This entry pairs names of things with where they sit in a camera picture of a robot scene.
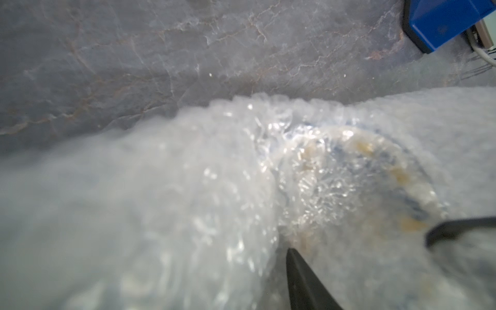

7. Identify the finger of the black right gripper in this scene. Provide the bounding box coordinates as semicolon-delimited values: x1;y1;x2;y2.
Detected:
424;216;495;248

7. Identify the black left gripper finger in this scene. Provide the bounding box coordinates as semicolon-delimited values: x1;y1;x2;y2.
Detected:
285;248;343;310

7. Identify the blue yellow patterned bowl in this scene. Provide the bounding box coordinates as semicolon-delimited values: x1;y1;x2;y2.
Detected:
271;125;447;237

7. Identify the bubble wrap sheet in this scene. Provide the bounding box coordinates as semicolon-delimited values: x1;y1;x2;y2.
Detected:
1;87;495;309

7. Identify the blue tape dispenser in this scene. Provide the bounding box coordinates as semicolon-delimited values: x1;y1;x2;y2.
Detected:
402;0;495;54

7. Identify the mint green toaster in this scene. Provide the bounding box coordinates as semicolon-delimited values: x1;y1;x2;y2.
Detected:
475;12;496;50

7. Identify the white toaster power cable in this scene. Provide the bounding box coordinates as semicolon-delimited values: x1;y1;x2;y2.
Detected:
464;26;496;67

